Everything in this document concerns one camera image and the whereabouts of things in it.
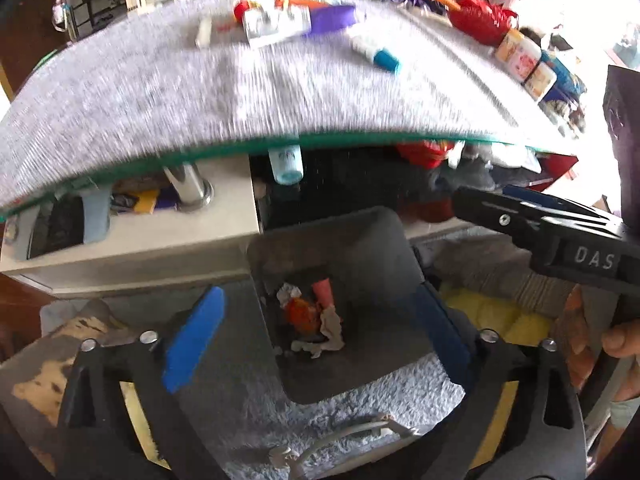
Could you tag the pink tube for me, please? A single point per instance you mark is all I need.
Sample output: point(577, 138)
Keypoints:
point(325, 292)

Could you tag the black flat device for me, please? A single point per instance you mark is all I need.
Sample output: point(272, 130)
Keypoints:
point(55, 225)

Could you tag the light blue cloth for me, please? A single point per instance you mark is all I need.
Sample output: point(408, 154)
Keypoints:
point(624, 410)

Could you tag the yellow small box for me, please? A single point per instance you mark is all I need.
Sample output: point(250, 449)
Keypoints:
point(145, 201)

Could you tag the person's right hand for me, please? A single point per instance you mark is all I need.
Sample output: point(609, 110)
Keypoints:
point(582, 340)

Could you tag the white carton box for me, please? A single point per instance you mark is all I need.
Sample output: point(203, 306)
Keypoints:
point(267, 25)

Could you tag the crumpled grey tissue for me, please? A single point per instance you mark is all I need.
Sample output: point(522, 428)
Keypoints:
point(331, 332)

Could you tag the orange crumpled wrapper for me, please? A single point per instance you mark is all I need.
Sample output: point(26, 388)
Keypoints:
point(300, 316)

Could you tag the white pink bottle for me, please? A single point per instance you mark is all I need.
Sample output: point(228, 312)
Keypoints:
point(61, 2)

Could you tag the grey table mat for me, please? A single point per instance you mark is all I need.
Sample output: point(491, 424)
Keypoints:
point(200, 110)

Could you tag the beige woven cushion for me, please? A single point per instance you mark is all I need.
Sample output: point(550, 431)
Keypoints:
point(500, 270)

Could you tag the purple packet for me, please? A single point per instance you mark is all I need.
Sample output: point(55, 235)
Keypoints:
point(332, 16)

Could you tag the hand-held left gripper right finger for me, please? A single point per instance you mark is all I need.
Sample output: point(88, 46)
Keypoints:
point(445, 332)

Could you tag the coffee table with white shelf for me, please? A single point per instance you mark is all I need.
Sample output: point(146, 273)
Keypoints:
point(150, 255)

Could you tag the light blue cup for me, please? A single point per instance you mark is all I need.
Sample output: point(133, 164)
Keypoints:
point(285, 165)

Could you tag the dark grey trash bin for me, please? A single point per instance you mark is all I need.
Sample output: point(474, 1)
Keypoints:
point(370, 270)

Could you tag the blue packet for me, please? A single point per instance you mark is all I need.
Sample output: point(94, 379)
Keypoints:
point(565, 72)

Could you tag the orange candy tube red cap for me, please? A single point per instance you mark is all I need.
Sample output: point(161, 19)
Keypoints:
point(241, 9)

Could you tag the chrome table leg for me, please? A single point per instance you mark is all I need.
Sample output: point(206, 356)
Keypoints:
point(187, 187)

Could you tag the yellow cushion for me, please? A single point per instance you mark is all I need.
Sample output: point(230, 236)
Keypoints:
point(490, 315)

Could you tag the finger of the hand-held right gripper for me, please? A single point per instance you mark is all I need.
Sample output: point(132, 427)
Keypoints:
point(545, 201)
point(490, 210)

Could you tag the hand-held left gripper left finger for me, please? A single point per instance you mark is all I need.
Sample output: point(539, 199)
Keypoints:
point(195, 340)

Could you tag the grey fluffy rug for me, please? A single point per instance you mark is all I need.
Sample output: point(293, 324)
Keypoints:
point(350, 422)

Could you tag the small crumpled white paper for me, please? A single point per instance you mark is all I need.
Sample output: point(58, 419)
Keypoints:
point(289, 292)

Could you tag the red bag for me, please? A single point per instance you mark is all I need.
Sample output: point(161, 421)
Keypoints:
point(425, 152)

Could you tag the white bottle orange label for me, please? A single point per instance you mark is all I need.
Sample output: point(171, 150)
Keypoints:
point(540, 81)
point(517, 52)

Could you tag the white tube blue cap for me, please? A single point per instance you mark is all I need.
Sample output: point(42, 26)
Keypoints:
point(375, 52)

